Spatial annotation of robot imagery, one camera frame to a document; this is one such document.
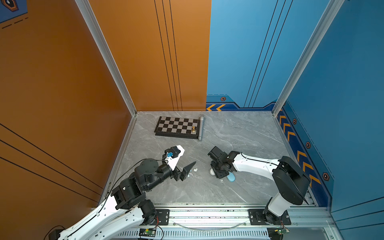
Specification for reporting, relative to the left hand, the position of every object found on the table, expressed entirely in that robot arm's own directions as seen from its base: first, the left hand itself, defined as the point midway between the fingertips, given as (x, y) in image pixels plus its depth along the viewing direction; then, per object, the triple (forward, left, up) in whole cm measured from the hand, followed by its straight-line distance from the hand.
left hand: (188, 154), depth 62 cm
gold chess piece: (+33, -1, -25) cm, 41 cm away
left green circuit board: (-24, +20, -33) cm, 46 cm away
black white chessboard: (+37, +13, -26) cm, 47 cm away
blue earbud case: (+2, -23, -28) cm, 37 cm away
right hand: (+6, -10, -28) cm, 30 cm away
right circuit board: (-24, -42, -32) cm, 58 cm away
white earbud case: (+3, -12, -25) cm, 28 cm away
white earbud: (+6, -3, -30) cm, 30 cm away
